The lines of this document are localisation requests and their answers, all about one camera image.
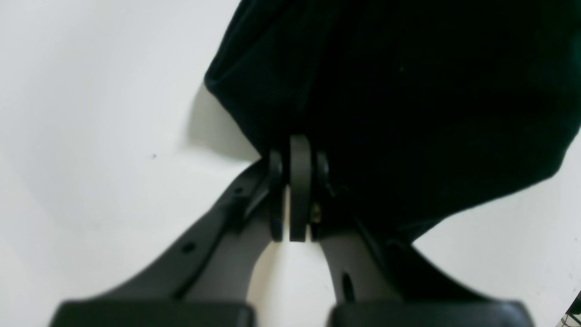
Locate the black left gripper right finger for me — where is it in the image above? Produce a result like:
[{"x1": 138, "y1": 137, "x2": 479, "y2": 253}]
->
[{"x1": 288, "y1": 135, "x2": 533, "y2": 327}]

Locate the black t-shirt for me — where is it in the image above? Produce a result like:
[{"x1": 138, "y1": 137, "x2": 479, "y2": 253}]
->
[{"x1": 205, "y1": 0, "x2": 580, "y2": 242}]

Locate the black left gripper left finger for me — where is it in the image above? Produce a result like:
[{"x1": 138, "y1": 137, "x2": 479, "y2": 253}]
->
[{"x1": 50, "y1": 150, "x2": 284, "y2": 327}]

